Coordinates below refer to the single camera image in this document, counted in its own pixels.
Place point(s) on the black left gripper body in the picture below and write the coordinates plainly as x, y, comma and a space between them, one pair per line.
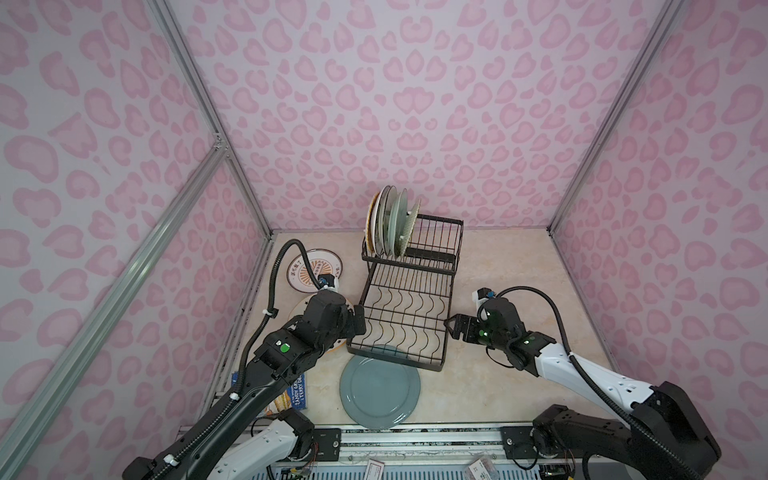
351, 328

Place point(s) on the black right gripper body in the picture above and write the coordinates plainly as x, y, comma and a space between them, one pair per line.
479, 333

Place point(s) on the black wire dish rack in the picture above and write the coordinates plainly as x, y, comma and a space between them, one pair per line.
407, 300

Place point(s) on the teal green round plate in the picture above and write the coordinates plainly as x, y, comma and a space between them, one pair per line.
379, 395

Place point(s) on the orange woven round plate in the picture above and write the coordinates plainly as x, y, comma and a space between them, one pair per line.
369, 228

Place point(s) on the yellow woven round plate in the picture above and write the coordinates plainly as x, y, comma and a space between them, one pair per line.
406, 230

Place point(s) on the white plate dark rings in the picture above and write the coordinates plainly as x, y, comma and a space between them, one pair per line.
379, 222

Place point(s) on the light blue flower plate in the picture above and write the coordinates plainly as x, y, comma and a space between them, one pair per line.
398, 212

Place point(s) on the white plate floral sprigs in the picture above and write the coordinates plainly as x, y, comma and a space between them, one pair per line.
391, 196

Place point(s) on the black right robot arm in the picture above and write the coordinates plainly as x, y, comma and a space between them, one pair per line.
655, 430

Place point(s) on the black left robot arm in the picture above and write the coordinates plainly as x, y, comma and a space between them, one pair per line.
283, 356

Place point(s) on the white plate black stars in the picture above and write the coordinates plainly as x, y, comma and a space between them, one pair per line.
299, 309

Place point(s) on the white plate orange sunburst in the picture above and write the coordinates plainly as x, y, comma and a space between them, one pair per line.
322, 261

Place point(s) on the blue illustrated children's book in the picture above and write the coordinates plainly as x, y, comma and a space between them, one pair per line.
292, 398

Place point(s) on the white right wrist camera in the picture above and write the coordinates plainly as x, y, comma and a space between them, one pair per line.
481, 295

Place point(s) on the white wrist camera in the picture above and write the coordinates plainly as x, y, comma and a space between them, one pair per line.
328, 282
481, 295

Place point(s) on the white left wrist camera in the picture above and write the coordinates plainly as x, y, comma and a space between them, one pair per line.
328, 282

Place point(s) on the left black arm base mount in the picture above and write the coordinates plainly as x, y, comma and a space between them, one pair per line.
318, 444

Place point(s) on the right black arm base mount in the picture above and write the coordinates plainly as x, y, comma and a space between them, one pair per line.
527, 443

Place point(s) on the aluminium front rail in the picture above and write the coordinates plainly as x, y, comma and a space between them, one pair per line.
408, 451

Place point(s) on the left corner aluminium post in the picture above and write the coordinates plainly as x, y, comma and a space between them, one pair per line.
181, 51

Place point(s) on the corner aluminium post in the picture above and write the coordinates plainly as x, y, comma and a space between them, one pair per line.
666, 22
181, 51

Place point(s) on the diagonal aluminium frame bar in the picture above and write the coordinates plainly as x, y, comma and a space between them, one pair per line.
39, 413

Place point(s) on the right corner aluminium post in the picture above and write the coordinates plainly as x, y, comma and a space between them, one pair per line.
666, 22

